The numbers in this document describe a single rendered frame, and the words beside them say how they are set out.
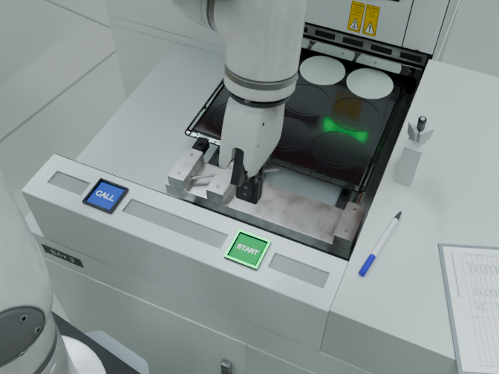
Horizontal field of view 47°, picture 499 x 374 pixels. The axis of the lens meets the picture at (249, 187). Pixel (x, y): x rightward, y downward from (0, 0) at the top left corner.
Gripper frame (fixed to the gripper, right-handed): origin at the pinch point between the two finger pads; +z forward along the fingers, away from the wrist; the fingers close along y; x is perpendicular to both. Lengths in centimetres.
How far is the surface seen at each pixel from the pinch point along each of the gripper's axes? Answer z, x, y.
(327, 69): 11, -6, -57
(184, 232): 15.8, -11.0, -2.0
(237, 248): 15.0, -1.7, -2.3
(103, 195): 14.8, -26.6, -2.4
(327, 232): 20.5, 8.7, -18.0
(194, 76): 20, -36, -53
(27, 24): 83, -183, -152
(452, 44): 70, 15, -223
